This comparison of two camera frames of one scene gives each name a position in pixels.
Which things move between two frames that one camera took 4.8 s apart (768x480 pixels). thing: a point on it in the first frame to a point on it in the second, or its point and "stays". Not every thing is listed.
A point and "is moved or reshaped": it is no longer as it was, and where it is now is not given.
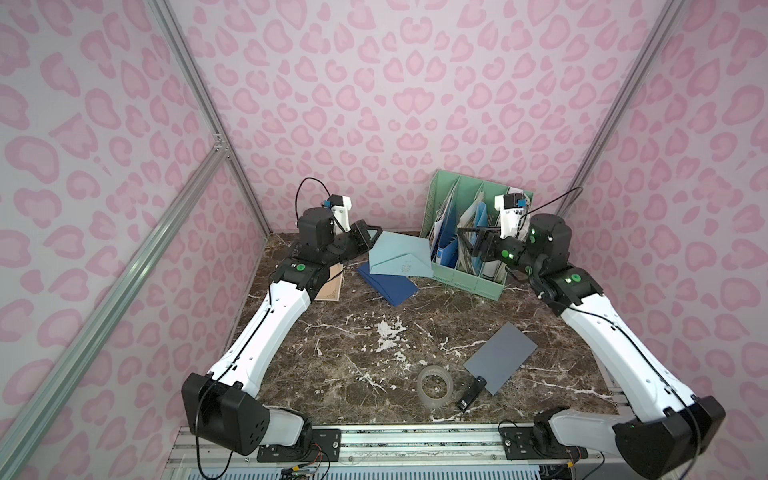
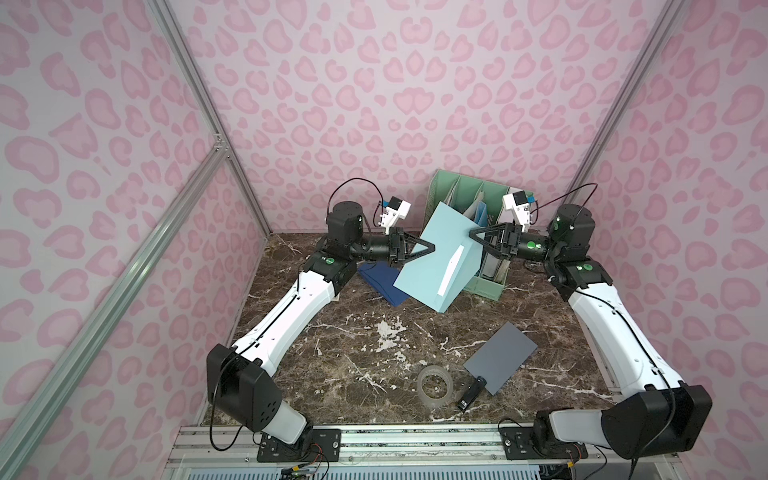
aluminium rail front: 458,444 stays
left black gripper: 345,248 to 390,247
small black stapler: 472,393 stays
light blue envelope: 402,255 is moved or reshaped
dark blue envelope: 394,289 stays
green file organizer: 455,203 stays
